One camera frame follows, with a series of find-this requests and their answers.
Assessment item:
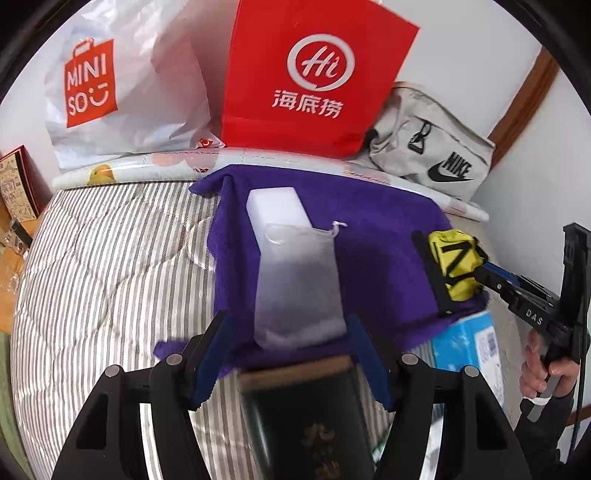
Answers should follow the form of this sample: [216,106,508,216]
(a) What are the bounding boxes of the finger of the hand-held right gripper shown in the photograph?
[482,262,555,296]
[472,265,527,309]

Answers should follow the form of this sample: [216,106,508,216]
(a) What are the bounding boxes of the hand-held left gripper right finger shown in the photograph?
[346,314,532,480]

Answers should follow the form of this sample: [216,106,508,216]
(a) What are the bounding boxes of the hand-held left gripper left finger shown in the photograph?
[51,310,232,480]

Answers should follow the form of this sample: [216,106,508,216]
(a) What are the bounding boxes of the yellow bag black strap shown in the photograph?
[411,228,485,319]

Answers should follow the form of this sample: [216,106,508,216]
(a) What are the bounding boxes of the white mesh drawstring pouch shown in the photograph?
[255,222,348,349]

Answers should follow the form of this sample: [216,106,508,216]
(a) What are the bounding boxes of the white sponge block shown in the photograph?
[246,186,315,259]

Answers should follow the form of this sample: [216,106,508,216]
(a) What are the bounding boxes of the person's right forearm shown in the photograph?
[512,394,578,480]

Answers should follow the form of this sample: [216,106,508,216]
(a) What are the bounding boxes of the person's right hand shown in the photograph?
[519,330,580,400]

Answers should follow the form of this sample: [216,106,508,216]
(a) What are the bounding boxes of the blue tissue pack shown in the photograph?
[429,310,506,411]

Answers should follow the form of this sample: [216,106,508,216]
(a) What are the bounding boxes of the purple towel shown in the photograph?
[154,164,490,384]

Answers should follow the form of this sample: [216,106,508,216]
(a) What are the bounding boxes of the dark tea tin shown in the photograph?
[235,353,375,480]

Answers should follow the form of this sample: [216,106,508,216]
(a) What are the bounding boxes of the striped mattress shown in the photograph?
[9,178,527,480]

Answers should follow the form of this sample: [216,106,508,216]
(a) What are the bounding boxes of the grey sling bag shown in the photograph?
[367,82,496,203]

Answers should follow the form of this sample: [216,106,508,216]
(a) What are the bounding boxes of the wooden nightstand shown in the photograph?
[0,203,47,333]

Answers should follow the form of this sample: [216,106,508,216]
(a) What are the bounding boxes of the rolled printed paper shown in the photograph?
[52,147,489,222]

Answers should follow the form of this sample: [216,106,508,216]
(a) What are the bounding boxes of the clear glass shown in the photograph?
[0,244,28,296]

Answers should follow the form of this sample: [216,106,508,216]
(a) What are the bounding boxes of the white plastic shopping bag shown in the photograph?
[44,0,213,171]

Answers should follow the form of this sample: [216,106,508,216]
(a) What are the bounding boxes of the red paper bag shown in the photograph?
[219,0,421,160]

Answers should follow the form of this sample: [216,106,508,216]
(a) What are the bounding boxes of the brown wooden door frame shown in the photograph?
[487,48,560,146]

